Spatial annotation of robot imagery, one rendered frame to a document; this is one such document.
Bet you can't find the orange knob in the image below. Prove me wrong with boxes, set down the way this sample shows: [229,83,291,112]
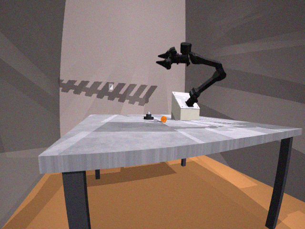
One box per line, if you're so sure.
[161,116,167,123]

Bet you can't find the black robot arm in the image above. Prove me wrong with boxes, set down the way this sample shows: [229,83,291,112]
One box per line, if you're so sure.
[170,42,226,107]

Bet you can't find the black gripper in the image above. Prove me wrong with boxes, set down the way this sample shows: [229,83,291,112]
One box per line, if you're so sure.
[156,50,180,70]

